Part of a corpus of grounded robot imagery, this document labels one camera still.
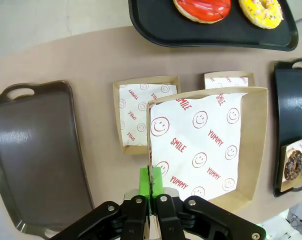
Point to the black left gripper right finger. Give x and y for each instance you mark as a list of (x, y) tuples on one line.
[(171, 217)]

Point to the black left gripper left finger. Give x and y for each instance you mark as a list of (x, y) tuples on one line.
[(138, 215)]

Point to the red glazed donut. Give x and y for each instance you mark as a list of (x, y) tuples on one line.
[(203, 10)]

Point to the yellow sprinkled donut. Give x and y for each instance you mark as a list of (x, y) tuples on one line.
[(263, 18)]

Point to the chocolate sprinkled donut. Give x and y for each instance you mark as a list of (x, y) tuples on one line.
[(288, 170)]

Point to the black serving tray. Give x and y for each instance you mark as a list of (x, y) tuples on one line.
[(166, 30)]

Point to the brown cardboard food box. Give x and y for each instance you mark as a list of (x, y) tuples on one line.
[(289, 185), (251, 80), (119, 112), (253, 150)]

